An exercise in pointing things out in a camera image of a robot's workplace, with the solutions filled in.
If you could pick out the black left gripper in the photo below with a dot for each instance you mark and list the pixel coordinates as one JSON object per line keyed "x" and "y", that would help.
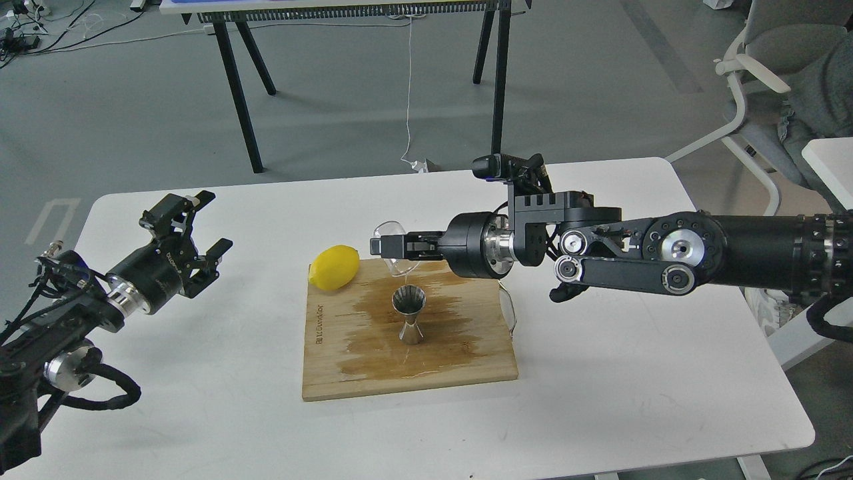
{"x": 169, "y": 265}

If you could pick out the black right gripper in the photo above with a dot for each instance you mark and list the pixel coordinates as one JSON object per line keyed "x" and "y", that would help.
{"x": 475, "y": 245}

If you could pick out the small clear glass cup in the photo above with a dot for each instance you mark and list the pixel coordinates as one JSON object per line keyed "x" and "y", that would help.
{"x": 392, "y": 250}

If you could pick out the steel double jigger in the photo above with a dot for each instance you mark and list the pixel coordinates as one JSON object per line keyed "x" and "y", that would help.
{"x": 408, "y": 301}

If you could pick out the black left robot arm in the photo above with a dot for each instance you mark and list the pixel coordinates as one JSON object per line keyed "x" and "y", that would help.
{"x": 47, "y": 359}

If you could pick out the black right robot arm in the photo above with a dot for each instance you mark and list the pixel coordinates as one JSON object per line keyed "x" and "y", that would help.
{"x": 669, "y": 255}

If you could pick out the yellow lemon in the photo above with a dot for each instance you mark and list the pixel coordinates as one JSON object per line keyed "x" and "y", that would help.
{"x": 334, "y": 268}

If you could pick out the white office chair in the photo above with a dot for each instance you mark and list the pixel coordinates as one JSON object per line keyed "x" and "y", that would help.
{"x": 780, "y": 38}

